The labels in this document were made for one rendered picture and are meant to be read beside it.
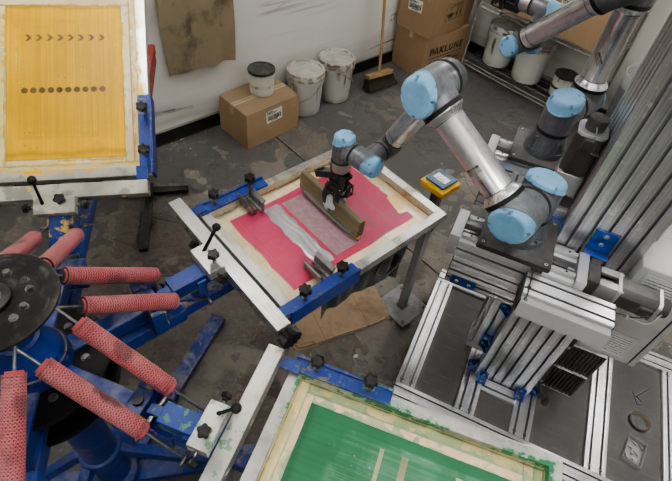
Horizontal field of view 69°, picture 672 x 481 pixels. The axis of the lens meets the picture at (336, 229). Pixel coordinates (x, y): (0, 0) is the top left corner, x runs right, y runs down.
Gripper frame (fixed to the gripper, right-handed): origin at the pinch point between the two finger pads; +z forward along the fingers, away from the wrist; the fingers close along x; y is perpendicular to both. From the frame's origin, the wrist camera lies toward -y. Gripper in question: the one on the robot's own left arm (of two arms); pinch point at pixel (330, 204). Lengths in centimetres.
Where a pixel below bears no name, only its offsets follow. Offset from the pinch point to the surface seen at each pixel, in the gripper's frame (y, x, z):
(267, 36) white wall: -197, 110, 46
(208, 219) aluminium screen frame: -21.5, -41.5, 2.1
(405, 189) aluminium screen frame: 10.6, 32.2, 0.7
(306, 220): -2.1, -10.0, 5.0
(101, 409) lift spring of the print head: 31, -101, -14
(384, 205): 10.0, 21.3, 4.4
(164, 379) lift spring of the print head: 31, -85, -9
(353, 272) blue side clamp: 31.0, -16.1, -1.8
